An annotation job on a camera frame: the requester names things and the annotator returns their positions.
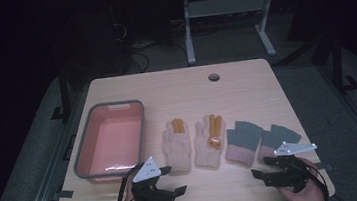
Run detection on black table edge clip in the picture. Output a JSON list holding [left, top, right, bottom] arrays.
[[51, 188, 76, 201], [313, 161, 335, 173]]

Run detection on black metal stand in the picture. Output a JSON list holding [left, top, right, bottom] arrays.
[[326, 30, 357, 95], [45, 63, 74, 122]]

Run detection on beige orange glove with patch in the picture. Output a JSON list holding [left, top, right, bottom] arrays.
[[189, 112, 230, 173]]

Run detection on white metal desk frame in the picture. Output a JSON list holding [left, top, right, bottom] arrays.
[[168, 0, 330, 68]]

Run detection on person's right hand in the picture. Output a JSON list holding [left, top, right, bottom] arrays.
[[274, 155, 328, 201]]

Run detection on beige glove with orange fingers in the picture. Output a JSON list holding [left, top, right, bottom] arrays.
[[158, 117, 195, 176]]

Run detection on grey and pink fingerless glove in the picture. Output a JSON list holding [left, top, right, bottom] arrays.
[[221, 118, 268, 171], [254, 121, 305, 163]]

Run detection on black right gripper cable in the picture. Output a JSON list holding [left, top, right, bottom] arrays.
[[289, 154, 331, 201]]

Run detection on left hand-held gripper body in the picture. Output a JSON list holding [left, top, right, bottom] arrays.
[[127, 153, 179, 201]]

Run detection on cables on floor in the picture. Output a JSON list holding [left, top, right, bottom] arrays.
[[107, 0, 191, 77]]

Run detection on pink basin with grey rim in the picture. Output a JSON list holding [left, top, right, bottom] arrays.
[[67, 98, 153, 188]]

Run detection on grey table cable grommet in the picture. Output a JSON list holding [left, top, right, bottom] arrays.
[[207, 72, 222, 83]]

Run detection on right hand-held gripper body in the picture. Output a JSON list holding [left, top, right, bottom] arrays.
[[259, 138, 323, 197]]

